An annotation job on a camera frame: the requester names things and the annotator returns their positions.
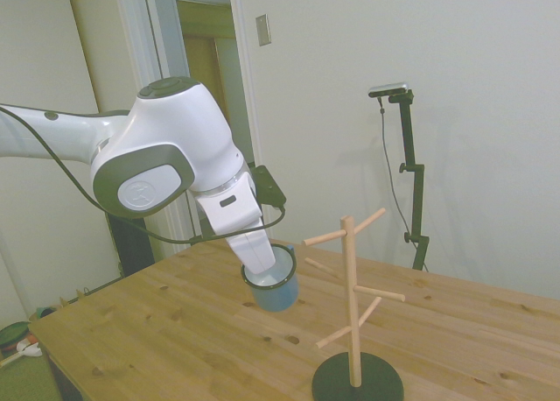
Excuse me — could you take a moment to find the black camera stand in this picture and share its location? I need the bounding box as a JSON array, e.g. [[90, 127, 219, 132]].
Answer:
[[386, 89, 431, 272]]

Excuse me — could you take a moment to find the grey wall switch plate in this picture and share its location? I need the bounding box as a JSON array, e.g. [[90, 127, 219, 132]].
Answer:
[[255, 13, 272, 48]]

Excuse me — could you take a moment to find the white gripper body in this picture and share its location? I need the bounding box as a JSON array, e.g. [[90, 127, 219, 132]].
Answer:
[[194, 185, 266, 237]]

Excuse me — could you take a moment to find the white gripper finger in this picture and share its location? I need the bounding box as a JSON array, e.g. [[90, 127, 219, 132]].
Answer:
[[247, 228, 278, 271], [225, 230, 264, 274]]

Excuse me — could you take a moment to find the wooden mug tree stand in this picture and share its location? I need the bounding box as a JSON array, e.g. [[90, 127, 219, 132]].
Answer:
[[301, 207, 406, 401]]

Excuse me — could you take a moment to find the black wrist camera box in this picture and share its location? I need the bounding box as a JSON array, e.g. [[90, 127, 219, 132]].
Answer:
[[250, 164, 288, 210]]

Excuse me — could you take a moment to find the black box on floor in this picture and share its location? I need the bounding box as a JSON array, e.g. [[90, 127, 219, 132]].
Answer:
[[106, 211, 155, 278]]

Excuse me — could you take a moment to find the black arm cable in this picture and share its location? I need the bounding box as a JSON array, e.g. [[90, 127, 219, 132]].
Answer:
[[0, 105, 288, 245]]

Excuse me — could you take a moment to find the thin grey camera cable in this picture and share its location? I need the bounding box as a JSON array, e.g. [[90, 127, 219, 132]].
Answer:
[[378, 97, 417, 244]]

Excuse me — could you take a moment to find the white scoop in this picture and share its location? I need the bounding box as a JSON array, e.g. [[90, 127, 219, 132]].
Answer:
[[0, 340, 44, 368]]

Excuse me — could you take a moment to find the green bowl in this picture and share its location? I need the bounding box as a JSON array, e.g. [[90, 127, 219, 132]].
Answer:
[[0, 321, 32, 355]]

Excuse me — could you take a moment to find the grey exterior camera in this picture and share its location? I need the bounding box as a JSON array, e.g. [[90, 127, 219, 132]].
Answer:
[[367, 81, 412, 99]]

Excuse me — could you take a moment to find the brown wooden door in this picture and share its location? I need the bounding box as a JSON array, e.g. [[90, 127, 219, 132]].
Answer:
[[182, 33, 241, 133]]

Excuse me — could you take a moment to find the light blue enamel mug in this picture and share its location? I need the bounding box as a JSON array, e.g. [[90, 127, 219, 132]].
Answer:
[[241, 242, 301, 314]]

